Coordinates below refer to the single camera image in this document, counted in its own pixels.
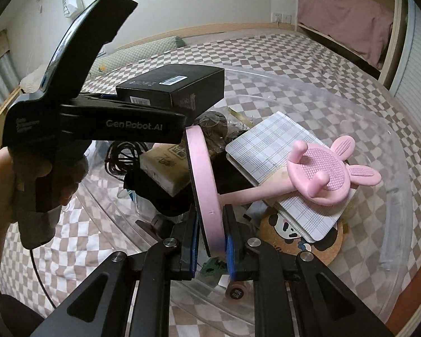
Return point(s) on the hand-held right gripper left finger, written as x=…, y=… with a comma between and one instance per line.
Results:
x=195, y=242

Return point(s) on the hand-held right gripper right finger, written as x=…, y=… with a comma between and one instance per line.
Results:
x=230, y=252

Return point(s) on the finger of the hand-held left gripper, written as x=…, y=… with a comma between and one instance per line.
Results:
x=98, y=97

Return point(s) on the pink round mirror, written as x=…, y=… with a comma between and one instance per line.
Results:
x=203, y=182

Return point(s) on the black box with barcode label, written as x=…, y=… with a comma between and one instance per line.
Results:
x=182, y=87

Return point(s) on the clear plastic container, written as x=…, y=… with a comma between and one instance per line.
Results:
x=372, y=119

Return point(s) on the person's left hand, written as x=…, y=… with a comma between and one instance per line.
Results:
x=3, y=189

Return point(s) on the green printed packet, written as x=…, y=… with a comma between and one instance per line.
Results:
x=210, y=270

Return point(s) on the small brown-capped bottle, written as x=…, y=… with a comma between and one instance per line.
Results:
x=235, y=290

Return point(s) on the green dotted pillow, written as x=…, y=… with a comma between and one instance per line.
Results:
x=133, y=54

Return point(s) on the cork panda coaster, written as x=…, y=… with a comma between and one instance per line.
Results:
x=284, y=231

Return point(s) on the black pouch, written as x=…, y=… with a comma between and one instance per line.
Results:
x=151, y=196

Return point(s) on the beige printed box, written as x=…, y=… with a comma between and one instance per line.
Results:
x=161, y=168

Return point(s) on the plaid notebook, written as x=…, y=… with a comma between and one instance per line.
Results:
x=259, y=144

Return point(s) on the dark brown round item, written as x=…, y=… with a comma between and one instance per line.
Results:
x=210, y=123

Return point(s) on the pink bunny massage brush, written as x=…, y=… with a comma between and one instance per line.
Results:
x=322, y=172

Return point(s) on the checkered bed sheet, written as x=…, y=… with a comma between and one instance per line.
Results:
x=301, y=63

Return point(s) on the pink blanket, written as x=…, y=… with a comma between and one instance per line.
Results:
x=336, y=17

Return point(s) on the wall socket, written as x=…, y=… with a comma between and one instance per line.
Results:
x=281, y=17

